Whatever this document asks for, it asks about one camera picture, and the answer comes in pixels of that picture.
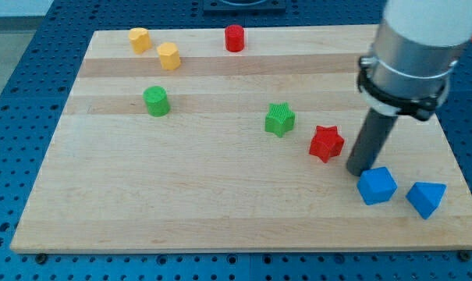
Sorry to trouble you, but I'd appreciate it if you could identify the blue triangular prism block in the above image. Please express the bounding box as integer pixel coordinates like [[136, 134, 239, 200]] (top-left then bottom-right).
[[406, 182, 447, 219]]

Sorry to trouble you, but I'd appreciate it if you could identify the blue cube block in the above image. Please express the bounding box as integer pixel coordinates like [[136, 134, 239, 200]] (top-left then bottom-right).
[[357, 167, 398, 205]]

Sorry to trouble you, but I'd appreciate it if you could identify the red cylinder block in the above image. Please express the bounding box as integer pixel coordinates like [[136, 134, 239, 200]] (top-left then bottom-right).
[[224, 24, 245, 52]]

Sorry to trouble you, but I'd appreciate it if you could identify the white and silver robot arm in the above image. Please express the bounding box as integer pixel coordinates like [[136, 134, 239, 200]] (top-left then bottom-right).
[[346, 0, 472, 176]]

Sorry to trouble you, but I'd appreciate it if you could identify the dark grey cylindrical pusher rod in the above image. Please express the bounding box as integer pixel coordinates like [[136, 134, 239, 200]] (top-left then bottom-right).
[[346, 108, 398, 176]]

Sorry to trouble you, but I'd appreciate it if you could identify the yellow hexagon block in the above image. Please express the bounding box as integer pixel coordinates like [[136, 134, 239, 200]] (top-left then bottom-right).
[[156, 42, 181, 70]]

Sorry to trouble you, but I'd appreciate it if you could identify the light wooden board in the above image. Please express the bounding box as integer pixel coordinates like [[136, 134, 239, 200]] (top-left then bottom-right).
[[10, 25, 472, 254]]

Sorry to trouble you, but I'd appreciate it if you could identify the red star block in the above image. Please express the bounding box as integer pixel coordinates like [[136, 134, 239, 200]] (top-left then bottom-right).
[[309, 126, 345, 163]]

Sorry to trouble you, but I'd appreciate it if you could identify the green cylinder block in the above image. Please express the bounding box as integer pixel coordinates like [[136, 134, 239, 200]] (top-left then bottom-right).
[[143, 86, 170, 117]]

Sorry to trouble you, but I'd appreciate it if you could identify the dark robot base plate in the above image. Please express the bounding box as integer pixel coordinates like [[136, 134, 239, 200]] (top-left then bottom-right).
[[201, 0, 286, 13]]

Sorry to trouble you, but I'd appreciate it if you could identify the yellow heart block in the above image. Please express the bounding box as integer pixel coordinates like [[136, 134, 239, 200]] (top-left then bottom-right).
[[128, 27, 152, 55]]

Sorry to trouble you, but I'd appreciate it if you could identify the green star block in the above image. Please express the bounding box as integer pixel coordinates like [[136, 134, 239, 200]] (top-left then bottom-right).
[[264, 102, 295, 137]]

